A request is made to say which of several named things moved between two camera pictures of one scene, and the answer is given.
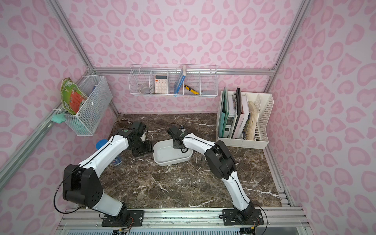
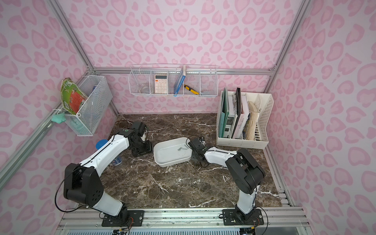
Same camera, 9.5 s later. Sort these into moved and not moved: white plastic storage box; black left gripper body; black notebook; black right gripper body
Moved: black right gripper body
Not moved: black notebook; white plastic storage box; black left gripper body
